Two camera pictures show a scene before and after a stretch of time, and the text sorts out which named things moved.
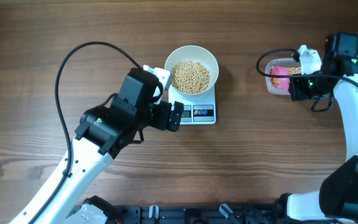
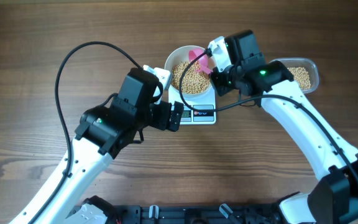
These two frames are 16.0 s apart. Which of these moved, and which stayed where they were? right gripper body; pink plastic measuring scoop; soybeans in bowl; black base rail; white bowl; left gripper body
Moved: right gripper body; pink plastic measuring scoop
Stayed: white bowl; black base rail; soybeans in bowl; left gripper body
